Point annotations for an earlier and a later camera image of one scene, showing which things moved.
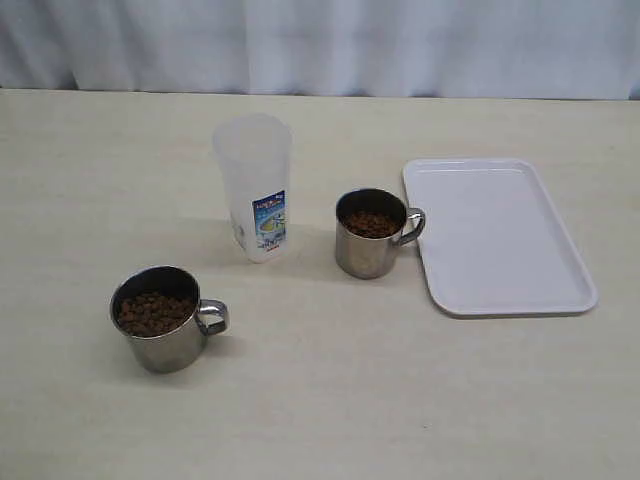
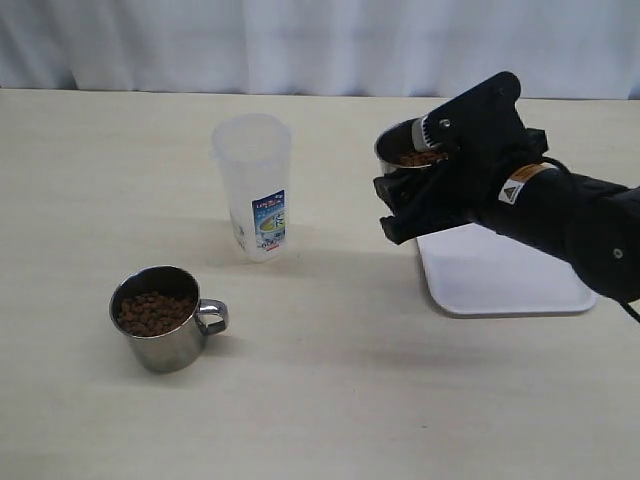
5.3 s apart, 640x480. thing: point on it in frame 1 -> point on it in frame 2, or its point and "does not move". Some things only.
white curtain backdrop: (539, 49) does not move
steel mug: (370, 226) -> (396, 150)
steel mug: (163, 318) does not move
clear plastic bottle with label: (255, 152) does not move
